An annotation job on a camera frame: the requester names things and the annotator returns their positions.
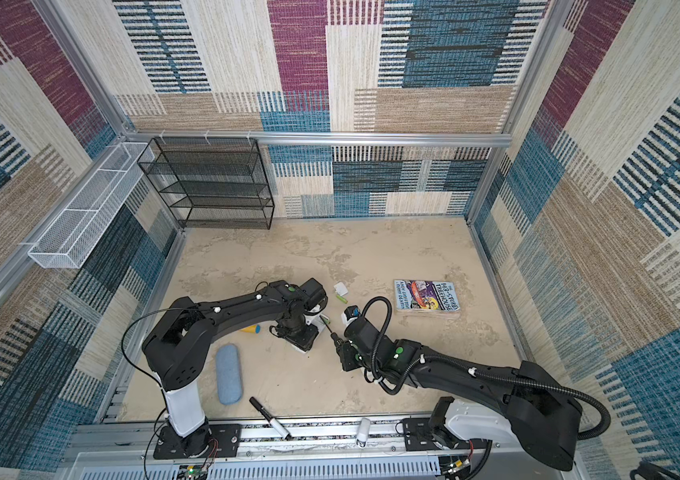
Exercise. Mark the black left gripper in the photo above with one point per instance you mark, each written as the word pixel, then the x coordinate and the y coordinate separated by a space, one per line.
pixel 303 342

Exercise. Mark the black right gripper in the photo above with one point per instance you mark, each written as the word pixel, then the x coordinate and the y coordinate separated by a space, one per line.
pixel 345 352

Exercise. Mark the white battery cover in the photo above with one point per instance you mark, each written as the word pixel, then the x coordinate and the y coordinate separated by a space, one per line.
pixel 341 289

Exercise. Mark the white remote with red buttons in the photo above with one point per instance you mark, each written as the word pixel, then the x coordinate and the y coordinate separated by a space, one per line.
pixel 315 324

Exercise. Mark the black yellow screwdriver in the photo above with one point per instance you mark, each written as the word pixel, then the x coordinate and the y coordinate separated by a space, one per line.
pixel 331 330

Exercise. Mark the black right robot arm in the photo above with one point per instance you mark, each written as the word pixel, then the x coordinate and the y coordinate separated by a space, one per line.
pixel 543 415

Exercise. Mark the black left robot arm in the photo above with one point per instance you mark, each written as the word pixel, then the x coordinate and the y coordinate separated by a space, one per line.
pixel 177 347

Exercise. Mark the yellow scraper with blue tip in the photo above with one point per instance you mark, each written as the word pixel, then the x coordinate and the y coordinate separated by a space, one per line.
pixel 254 329

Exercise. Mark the blue grey glasses case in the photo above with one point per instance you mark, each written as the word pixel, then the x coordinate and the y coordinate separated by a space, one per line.
pixel 228 375

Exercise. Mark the black marker pen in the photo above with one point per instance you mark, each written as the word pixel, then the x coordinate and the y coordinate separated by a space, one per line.
pixel 283 432

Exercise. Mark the colourful magazine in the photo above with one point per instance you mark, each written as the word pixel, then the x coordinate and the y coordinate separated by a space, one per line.
pixel 426 296

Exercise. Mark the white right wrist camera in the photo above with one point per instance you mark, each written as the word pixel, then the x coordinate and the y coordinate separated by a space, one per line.
pixel 350 314

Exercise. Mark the white cylinder on rail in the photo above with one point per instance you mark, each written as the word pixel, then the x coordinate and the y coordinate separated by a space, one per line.
pixel 363 432

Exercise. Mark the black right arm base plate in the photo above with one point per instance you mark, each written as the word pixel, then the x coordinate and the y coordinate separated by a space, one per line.
pixel 423 434

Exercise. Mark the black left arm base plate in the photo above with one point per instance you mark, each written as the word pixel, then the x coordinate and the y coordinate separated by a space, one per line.
pixel 220 441

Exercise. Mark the aluminium front rail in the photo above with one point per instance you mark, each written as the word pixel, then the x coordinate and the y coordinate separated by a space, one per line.
pixel 331 437

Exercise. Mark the black wire mesh shelf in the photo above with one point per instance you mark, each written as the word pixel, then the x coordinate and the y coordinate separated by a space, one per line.
pixel 210 183

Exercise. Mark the white wire mesh basket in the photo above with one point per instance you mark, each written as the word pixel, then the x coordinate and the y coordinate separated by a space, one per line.
pixel 74 233

